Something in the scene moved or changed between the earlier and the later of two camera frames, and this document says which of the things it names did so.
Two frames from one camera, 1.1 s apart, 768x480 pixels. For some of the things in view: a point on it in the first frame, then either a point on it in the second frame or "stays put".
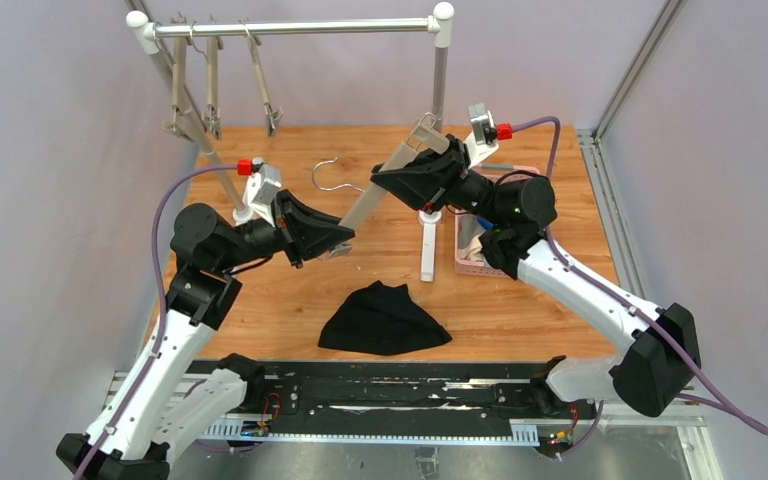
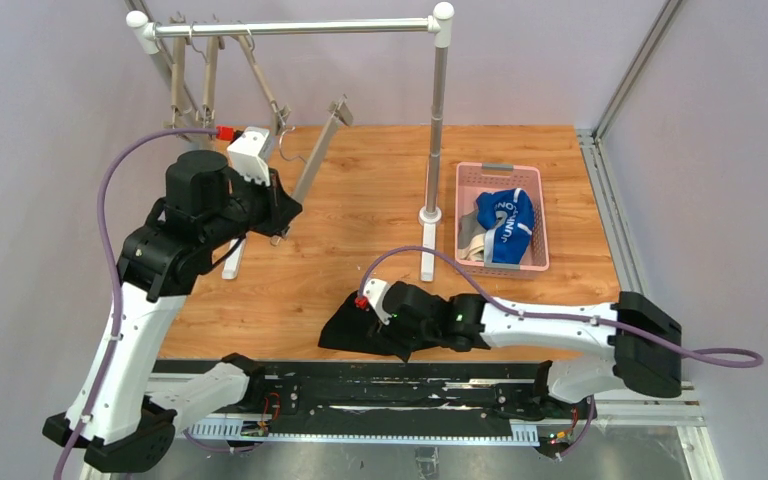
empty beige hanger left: x=179 y=104 stays put
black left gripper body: x=288 y=227 → x=275 y=206
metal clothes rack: x=142 y=30 stays put
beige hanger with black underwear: x=426 y=136 → x=285 y=206
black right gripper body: x=456 y=172 → x=380 y=329
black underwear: x=381 y=320 stays put
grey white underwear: x=469 y=245 stays put
